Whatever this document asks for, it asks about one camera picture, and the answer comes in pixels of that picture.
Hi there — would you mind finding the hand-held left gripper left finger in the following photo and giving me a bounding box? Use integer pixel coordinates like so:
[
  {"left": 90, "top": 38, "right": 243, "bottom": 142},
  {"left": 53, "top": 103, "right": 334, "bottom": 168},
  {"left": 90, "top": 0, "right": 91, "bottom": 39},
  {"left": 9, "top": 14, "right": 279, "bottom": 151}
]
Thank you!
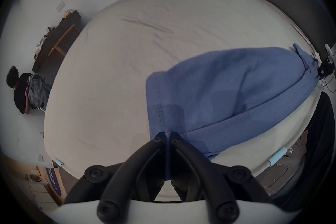
[{"left": 64, "top": 132, "right": 167, "bottom": 222}]

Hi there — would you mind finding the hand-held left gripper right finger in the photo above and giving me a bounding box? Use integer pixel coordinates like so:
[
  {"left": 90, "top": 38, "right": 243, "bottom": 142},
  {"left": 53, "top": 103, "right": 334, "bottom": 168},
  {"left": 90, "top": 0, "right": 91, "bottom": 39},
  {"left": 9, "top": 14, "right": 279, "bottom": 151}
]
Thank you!
[{"left": 171, "top": 132, "right": 272, "bottom": 223}]

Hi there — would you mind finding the bed with beige sheet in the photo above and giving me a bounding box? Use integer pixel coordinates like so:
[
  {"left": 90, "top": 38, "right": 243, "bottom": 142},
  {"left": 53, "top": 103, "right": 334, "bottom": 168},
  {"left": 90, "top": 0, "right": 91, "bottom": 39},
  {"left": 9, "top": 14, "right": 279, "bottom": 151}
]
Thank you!
[{"left": 43, "top": 0, "right": 324, "bottom": 203}]

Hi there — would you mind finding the wooden chair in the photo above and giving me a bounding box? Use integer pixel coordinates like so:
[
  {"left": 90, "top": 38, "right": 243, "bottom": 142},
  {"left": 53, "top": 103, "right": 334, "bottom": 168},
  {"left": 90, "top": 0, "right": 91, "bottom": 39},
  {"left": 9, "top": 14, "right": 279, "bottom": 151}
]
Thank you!
[{"left": 48, "top": 24, "right": 80, "bottom": 58}]

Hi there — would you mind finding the dark long table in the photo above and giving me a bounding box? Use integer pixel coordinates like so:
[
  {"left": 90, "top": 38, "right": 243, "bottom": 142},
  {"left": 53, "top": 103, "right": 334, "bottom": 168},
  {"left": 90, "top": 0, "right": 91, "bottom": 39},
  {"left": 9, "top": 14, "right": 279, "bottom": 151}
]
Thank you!
[{"left": 32, "top": 10, "right": 81, "bottom": 73}]

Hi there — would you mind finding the blue printed sign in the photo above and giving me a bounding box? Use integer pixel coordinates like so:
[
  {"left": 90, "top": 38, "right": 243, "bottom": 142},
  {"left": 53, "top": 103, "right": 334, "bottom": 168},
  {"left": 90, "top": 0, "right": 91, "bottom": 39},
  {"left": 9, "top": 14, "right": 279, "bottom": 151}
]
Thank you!
[{"left": 46, "top": 167, "right": 62, "bottom": 197}]

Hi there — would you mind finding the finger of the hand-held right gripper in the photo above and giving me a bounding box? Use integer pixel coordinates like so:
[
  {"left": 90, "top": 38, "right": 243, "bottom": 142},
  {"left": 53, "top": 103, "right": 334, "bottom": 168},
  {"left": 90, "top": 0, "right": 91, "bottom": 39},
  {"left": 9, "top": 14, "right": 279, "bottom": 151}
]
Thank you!
[{"left": 317, "top": 60, "right": 335, "bottom": 79}]

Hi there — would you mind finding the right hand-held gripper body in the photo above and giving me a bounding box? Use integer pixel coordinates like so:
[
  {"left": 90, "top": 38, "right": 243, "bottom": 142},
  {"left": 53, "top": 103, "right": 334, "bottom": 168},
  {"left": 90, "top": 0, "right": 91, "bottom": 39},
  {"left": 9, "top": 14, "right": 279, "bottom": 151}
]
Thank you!
[{"left": 324, "top": 44, "right": 336, "bottom": 63}]

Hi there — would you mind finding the blue shirt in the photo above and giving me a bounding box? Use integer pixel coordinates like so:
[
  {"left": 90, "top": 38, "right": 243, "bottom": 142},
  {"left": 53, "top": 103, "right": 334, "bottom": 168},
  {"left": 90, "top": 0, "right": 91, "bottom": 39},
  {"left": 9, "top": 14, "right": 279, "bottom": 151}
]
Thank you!
[{"left": 146, "top": 43, "right": 322, "bottom": 181}]

